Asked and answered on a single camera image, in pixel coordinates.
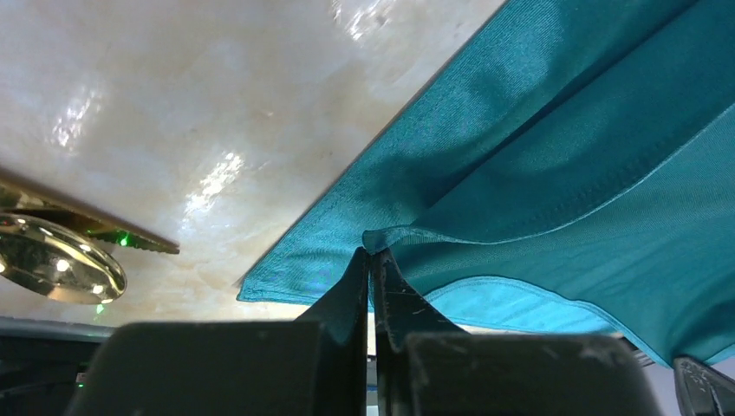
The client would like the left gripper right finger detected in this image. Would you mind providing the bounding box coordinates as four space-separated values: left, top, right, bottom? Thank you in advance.
371 250 660 415

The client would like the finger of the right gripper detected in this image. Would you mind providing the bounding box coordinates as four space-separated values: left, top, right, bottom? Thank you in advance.
673 356 734 416

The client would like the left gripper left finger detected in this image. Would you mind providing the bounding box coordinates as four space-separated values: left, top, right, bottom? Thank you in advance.
68 249 369 415

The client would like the teal cloth napkin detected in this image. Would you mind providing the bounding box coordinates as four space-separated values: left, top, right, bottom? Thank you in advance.
237 1 734 364

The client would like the gold spoon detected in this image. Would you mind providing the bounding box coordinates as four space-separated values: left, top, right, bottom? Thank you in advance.
1 211 127 304

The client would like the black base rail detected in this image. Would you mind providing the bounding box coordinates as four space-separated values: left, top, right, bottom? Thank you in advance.
1 316 114 415

